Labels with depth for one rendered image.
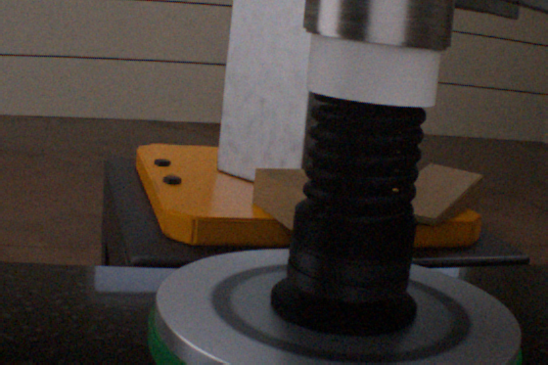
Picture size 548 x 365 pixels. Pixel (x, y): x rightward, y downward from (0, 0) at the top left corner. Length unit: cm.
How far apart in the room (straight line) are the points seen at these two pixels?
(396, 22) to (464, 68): 716
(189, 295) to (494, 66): 733
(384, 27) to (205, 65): 625
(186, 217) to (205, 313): 64
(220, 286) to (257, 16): 83
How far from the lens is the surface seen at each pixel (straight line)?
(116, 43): 649
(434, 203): 119
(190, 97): 663
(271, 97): 123
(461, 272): 73
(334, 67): 40
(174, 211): 107
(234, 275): 49
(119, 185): 135
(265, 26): 124
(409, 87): 40
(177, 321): 41
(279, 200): 106
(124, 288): 61
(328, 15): 39
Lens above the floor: 107
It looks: 11 degrees down
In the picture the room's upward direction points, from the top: 6 degrees clockwise
